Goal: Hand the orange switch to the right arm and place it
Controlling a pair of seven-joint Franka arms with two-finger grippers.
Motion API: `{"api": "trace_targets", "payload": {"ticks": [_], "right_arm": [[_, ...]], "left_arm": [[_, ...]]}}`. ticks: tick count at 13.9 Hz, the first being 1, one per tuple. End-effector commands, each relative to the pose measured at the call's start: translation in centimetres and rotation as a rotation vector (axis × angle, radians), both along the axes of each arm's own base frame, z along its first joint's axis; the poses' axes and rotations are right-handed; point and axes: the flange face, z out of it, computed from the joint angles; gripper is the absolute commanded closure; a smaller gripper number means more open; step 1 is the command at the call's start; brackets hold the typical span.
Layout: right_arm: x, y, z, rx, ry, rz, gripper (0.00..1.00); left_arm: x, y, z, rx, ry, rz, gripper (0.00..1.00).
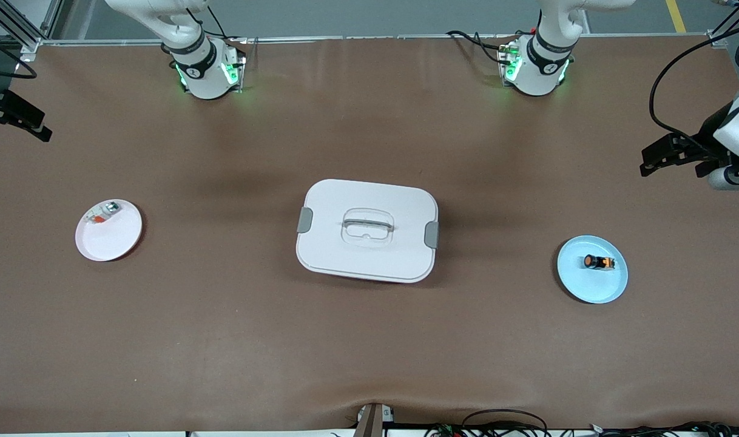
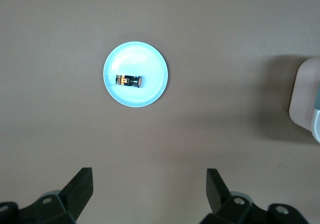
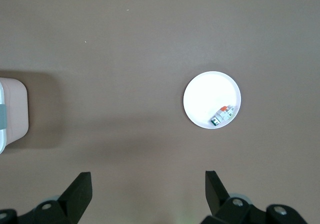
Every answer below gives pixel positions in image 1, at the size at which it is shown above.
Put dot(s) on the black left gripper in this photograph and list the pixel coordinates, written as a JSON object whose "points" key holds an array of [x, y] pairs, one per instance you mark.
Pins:
{"points": [[705, 141]]}

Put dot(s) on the orange push-button switch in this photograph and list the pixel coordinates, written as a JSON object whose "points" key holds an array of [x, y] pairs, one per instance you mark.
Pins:
{"points": [[600, 262]]}

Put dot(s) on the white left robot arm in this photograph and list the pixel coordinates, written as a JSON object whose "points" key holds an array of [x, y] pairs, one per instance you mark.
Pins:
{"points": [[542, 67]]}

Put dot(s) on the small clear orange part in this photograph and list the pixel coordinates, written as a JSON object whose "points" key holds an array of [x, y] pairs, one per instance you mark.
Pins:
{"points": [[104, 212]]}

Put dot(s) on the pink round plate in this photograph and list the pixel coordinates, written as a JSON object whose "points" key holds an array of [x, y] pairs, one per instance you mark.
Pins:
{"points": [[110, 238]]}

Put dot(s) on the light blue round plate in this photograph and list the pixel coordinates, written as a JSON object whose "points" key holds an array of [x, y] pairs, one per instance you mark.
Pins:
{"points": [[591, 280]]}

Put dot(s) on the white lidded storage box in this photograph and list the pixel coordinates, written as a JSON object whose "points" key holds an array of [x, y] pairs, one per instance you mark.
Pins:
{"points": [[369, 255]]}

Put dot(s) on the brown table cover mat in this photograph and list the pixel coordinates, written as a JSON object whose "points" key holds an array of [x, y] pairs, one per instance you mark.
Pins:
{"points": [[369, 340]]}

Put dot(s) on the aluminium frame post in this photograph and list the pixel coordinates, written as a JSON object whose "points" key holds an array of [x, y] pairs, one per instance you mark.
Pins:
{"points": [[30, 47], [724, 30]]}

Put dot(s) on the aluminium table edge rail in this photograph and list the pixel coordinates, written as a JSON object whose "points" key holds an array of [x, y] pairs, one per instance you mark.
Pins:
{"points": [[375, 37]]}

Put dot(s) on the brown table edge bracket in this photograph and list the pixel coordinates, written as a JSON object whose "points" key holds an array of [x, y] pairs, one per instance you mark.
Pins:
{"points": [[369, 422]]}

